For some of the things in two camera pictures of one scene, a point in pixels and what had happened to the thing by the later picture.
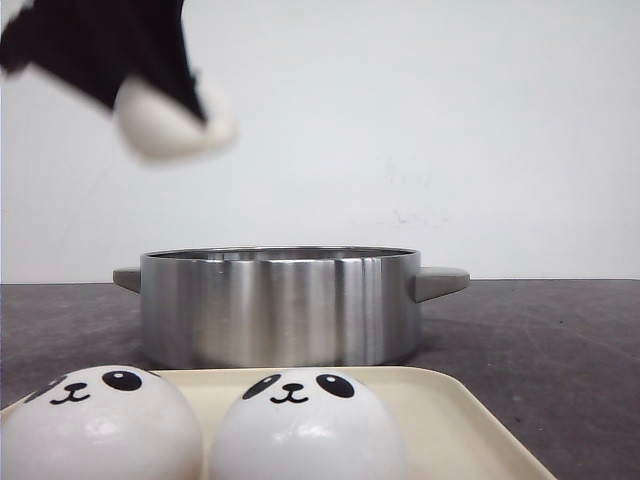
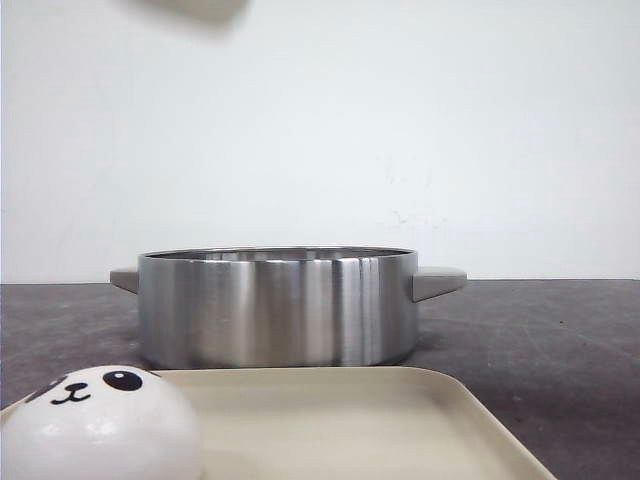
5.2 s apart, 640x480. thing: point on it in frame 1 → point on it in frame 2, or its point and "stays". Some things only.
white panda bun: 100,423 stays
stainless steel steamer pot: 283,307 stays
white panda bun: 306,423 → 209,17
